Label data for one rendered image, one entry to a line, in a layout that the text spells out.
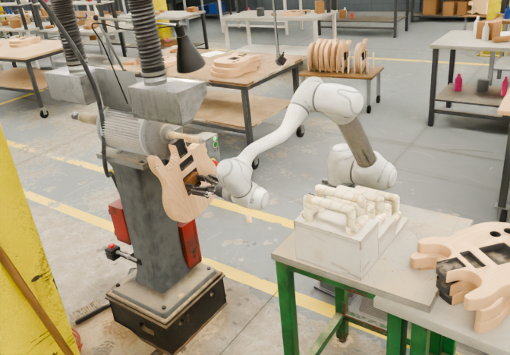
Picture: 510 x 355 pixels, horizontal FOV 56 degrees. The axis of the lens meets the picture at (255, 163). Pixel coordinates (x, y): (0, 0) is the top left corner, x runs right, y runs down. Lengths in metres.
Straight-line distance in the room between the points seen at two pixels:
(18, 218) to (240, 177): 0.81
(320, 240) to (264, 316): 1.33
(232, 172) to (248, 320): 1.34
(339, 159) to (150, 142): 1.02
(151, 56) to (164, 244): 1.12
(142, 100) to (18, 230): 0.83
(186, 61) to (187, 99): 0.22
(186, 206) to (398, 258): 0.98
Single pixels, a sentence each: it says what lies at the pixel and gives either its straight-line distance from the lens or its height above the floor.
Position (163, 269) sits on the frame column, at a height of 0.43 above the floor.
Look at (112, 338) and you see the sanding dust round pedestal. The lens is 3.11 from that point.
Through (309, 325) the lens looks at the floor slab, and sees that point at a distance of 2.94.
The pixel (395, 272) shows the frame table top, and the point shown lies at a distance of 1.82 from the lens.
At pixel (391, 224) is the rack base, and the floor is 1.02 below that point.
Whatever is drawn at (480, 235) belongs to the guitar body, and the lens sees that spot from 1.88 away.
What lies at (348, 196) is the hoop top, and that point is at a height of 1.20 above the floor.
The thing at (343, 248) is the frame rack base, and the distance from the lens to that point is 1.71.
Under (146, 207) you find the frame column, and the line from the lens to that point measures 2.55.
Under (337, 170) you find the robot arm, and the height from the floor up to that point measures 0.86.
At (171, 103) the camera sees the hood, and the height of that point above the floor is 1.48.
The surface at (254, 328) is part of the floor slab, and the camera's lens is 2.95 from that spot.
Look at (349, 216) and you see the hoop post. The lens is 1.64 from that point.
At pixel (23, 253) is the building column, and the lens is 1.59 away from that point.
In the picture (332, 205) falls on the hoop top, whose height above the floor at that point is 1.21.
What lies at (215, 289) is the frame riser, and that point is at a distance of 2.98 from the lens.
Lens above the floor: 2.05
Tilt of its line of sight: 25 degrees down
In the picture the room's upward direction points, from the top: 6 degrees counter-clockwise
